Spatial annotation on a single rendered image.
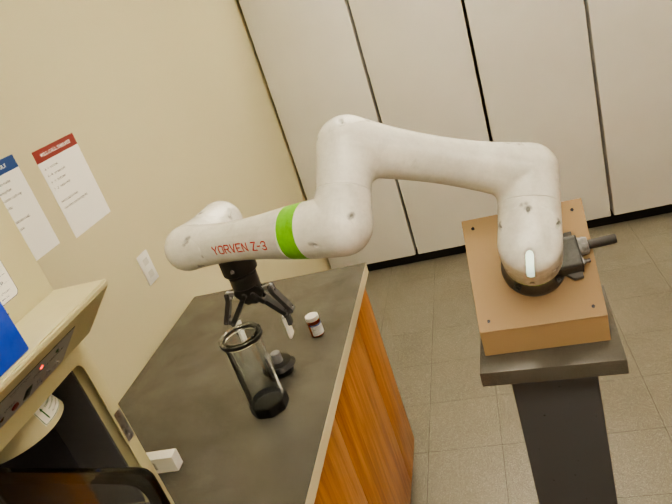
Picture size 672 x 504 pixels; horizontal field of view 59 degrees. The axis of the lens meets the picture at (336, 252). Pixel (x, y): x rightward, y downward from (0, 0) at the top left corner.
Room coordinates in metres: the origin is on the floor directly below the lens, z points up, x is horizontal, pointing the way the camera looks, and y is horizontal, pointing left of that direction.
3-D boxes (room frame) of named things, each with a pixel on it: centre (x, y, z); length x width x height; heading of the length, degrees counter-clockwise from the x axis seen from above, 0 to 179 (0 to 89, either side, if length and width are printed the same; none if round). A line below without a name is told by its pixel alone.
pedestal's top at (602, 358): (1.24, -0.44, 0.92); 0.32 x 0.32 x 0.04; 69
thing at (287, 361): (1.43, 0.25, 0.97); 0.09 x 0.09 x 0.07
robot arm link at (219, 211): (1.43, 0.25, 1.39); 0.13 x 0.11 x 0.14; 145
